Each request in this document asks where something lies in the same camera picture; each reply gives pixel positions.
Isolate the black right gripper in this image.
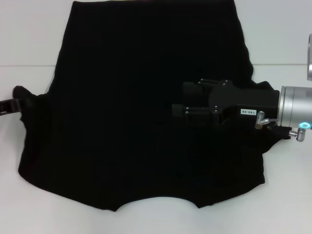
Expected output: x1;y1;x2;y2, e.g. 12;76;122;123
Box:
171;78;281;127

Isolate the black t-shirt with white print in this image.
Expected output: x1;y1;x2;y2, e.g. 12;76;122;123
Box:
12;0;293;213

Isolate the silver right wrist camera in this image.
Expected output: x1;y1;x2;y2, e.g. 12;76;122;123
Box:
307;33;312;81

